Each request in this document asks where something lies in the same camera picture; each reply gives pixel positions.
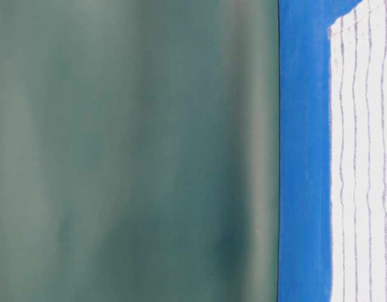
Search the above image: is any white striped towel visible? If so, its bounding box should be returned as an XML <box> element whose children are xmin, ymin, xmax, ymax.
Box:
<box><xmin>329</xmin><ymin>1</ymin><xmax>387</xmax><ymax>301</ymax></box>

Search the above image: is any blue table cloth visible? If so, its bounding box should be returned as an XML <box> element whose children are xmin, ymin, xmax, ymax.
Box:
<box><xmin>278</xmin><ymin>1</ymin><xmax>356</xmax><ymax>301</ymax></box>

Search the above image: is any green blurred panel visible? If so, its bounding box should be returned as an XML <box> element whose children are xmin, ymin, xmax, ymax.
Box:
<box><xmin>0</xmin><ymin>1</ymin><xmax>279</xmax><ymax>301</ymax></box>

